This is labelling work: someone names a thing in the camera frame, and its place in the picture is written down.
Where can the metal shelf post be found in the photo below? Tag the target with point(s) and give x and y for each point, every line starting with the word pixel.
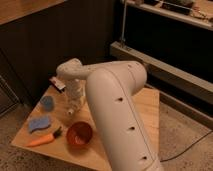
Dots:
pixel 122 40

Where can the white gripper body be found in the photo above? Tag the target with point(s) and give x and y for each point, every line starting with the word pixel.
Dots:
pixel 75 88

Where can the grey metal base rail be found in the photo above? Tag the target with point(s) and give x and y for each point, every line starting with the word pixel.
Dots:
pixel 183 91

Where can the small red white box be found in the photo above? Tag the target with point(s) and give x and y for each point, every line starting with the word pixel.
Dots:
pixel 59 85

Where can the orange toy carrot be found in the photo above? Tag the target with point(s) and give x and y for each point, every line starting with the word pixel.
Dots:
pixel 45 139

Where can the blue sponge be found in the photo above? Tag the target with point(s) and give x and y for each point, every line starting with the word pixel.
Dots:
pixel 39 123

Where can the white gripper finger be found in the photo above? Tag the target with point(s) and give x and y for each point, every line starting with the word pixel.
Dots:
pixel 71 104
pixel 79 103

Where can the wooden shelf with clutter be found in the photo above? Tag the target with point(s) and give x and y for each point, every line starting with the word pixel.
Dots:
pixel 199 15

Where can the brown ceramic bowl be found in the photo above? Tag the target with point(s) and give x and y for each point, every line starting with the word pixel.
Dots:
pixel 79 134

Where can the small white bottle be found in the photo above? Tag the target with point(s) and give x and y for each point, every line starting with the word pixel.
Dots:
pixel 70 112

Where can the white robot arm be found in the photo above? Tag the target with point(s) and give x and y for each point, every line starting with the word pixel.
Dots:
pixel 109 89

